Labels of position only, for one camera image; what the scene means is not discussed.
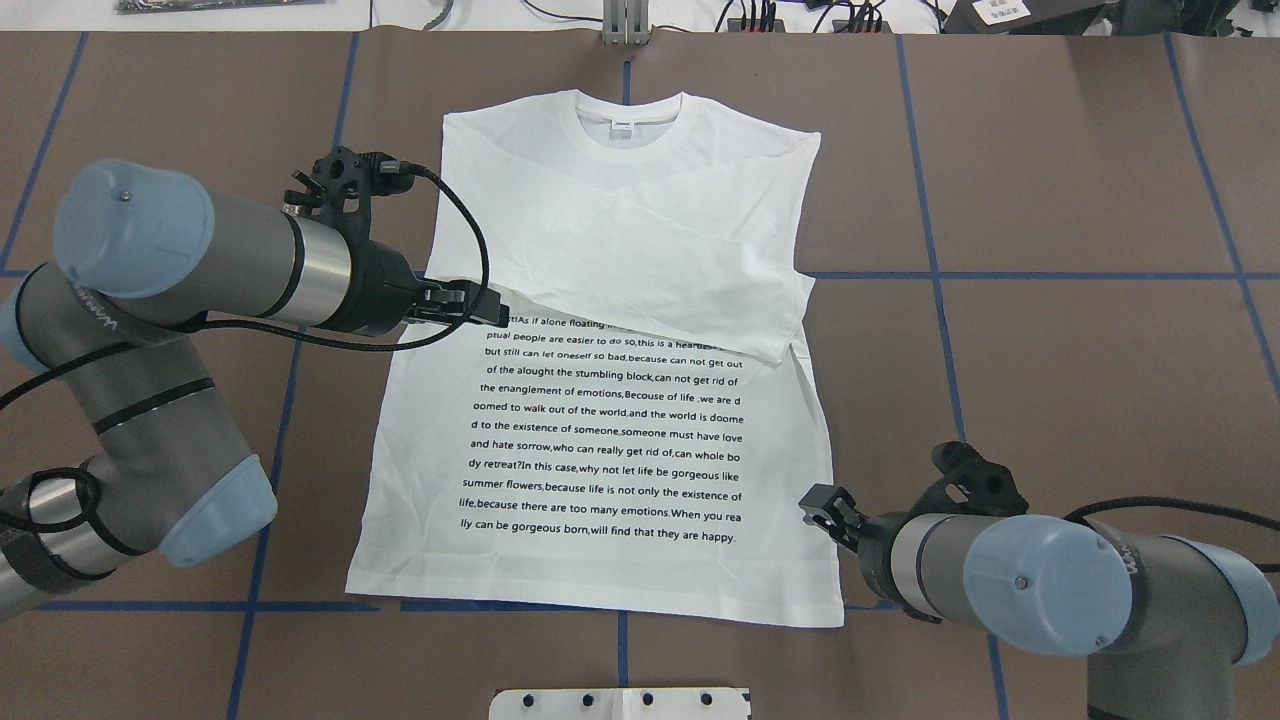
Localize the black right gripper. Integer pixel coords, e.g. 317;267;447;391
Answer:
797;484;906;606

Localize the black power strip with plugs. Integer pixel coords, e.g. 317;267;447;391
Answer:
716;1;893;35

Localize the dark circuit board strip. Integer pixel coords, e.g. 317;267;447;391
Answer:
115;0;323;15

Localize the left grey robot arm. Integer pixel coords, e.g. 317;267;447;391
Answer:
3;147;509;619

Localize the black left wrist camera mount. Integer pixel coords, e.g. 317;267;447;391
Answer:
283;146;415;243

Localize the grey aluminium profile post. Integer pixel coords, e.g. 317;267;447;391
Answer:
602;0;652;46

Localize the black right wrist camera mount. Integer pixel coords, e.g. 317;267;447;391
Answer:
909;441;1029;518

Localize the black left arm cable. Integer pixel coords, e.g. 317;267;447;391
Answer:
0;165;492;411

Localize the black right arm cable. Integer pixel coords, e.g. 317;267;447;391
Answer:
1062;497;1280;573

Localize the white long-sleeve printed shirt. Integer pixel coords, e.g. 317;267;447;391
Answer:
346;90;845;628

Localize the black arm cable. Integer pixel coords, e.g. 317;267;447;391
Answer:
0;165;492;411
1062;497;1280;573

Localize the white perforated base plate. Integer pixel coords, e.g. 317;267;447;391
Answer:
488;687;753;719

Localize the dark box with white label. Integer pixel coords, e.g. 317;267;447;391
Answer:
941;1;1115;35

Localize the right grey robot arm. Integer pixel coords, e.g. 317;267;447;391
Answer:
799;484;1277;719

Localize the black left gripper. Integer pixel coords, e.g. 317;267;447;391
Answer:
340;240;509;337

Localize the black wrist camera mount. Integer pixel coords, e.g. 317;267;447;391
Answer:
909;441;1029;518
283;146;415;243

